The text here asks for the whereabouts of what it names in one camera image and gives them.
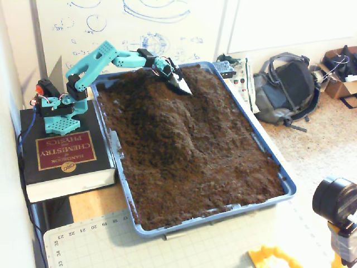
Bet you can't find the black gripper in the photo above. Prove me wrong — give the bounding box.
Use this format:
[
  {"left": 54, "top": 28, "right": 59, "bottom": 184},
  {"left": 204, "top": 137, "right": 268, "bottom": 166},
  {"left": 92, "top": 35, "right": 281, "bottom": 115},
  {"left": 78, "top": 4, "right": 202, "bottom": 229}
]
[{"left": 158, "top": 59, "right": 194, "bottom": 96}]

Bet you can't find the brown fibrous soil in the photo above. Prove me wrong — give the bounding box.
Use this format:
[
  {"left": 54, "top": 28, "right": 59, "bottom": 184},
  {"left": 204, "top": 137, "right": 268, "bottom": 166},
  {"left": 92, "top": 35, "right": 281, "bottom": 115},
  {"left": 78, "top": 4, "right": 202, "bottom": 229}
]
[{"left": 96, "top": 64, "right": 288, "bottom": 232}]

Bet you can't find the teal five-joint robot arm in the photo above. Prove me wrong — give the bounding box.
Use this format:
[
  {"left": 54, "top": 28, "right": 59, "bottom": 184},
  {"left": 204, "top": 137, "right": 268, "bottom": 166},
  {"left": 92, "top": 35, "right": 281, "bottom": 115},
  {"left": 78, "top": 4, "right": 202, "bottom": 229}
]
[{"left": 35, "top": 40, "right": 172, "bottom": 135}]

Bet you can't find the perforated box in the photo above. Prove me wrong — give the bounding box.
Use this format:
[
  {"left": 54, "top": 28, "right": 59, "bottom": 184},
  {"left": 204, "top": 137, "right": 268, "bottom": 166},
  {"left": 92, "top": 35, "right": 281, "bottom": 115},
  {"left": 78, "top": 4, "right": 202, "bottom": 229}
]
[{"left": 213, "top": 60, "right": 235, "bottom": 79}]

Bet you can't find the whiteboard with blue drawings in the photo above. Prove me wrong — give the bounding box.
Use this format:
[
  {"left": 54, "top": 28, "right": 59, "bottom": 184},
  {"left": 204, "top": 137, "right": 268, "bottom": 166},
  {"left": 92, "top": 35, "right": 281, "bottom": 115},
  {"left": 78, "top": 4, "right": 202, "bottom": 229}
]
[{"left": 35, "top": 0, "right": 228, "bottom": 87}]

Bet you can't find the grey backpack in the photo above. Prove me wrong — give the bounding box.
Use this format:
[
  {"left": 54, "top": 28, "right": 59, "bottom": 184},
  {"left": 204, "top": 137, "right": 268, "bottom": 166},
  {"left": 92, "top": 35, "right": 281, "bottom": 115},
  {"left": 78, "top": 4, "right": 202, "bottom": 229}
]
[{"left": 252, "top": 52, "right": 321, "bottom": 133}]

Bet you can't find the black chemistry physics handbook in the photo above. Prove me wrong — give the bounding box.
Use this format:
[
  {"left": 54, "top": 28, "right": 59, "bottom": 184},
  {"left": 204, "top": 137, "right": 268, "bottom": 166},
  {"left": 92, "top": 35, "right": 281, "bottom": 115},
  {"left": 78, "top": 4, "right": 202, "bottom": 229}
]
[{"left": 19, "top": 99, "right": 117, "bottom": 204}]

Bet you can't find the blue plastic tray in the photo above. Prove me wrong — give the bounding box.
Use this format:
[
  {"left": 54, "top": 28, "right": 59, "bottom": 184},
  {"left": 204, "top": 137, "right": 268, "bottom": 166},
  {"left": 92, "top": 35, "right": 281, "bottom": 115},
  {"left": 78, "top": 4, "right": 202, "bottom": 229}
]
[{"left": 89, "top": 60, "right": 297, "bottom": 239}]

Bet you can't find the small metal bar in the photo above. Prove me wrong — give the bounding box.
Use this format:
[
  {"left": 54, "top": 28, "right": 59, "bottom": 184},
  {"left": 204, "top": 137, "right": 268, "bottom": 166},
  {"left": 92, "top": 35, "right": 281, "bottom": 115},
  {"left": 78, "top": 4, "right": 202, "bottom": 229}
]
[{"left": 163, "top": 232, "right": 186, "bottom": 241}]

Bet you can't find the brown cardboard box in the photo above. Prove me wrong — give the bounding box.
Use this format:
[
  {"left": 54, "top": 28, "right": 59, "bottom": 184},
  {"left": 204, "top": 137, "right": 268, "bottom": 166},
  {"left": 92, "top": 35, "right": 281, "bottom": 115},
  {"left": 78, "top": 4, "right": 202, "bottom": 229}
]
[{"left": 316, "top": 46, "right": 357, "bottom": 101}]

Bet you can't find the grey gridded cutting mat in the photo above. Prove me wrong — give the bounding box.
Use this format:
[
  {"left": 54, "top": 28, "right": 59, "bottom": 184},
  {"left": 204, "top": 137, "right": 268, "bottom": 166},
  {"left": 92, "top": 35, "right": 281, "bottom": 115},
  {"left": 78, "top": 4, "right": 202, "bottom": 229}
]
[{"left": 43, "top": 208, "right": 344, "bottom": 268}]

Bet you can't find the yellow plastic object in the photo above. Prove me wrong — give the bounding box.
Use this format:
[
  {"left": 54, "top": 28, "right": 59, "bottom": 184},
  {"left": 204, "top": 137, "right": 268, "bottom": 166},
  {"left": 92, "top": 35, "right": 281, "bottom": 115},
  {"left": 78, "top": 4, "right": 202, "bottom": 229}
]
[{"left": 247, "top": 245, "right": 303, "bottom": 268}]

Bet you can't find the blue usb cable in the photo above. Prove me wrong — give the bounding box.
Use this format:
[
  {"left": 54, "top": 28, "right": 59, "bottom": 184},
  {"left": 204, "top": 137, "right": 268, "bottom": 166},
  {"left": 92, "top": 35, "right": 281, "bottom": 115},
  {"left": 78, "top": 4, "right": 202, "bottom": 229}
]
[{"left": 17, "top": 109, "right": 38, "bottom": 157}]

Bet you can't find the black power cable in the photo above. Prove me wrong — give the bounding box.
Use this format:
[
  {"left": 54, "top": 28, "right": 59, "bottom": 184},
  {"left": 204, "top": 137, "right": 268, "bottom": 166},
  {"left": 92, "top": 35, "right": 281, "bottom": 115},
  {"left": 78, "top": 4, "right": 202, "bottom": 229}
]
[{"left": 16, "top": 133, "right": 49, "bottom": 268}]

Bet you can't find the yellow taped camera stand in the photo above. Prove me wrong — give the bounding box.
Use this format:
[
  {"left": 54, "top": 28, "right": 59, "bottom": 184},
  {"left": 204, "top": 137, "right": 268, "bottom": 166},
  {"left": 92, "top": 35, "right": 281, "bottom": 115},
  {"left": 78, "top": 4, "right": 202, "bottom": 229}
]
[{"left": 327, "top": 220, "right": 357, "bottom": 268}]

